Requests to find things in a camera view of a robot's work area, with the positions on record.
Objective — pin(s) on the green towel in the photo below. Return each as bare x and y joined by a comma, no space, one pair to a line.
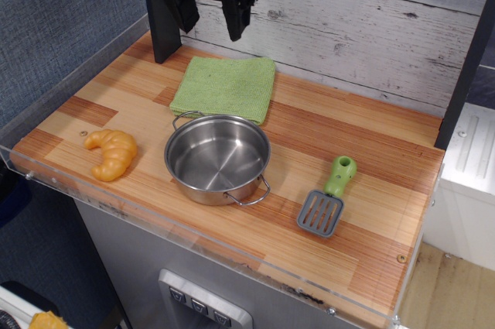
226,87

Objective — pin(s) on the stainless steel pot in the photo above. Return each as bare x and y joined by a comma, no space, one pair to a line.
218,159

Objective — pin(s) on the clear acrylic table guard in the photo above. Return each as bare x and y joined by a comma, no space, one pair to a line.
255,257

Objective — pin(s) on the orange plastic croissant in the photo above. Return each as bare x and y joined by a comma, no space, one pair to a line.
118,149

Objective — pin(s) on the green grey toy spatula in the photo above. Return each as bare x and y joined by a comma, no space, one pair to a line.
322,209

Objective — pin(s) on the silver button control panel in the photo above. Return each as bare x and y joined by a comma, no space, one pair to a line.
192,306

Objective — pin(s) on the white aluminium side block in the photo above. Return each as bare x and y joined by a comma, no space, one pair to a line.
469,159

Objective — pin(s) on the yellow black object bottom left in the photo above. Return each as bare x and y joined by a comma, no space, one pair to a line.
30,320

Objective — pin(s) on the black left vertical post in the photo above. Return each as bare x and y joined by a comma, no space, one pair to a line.
164,30

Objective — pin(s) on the black vertical post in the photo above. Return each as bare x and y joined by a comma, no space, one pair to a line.
468,72
164,30

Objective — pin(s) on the black right vertical post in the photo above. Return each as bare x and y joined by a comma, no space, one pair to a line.
468,72

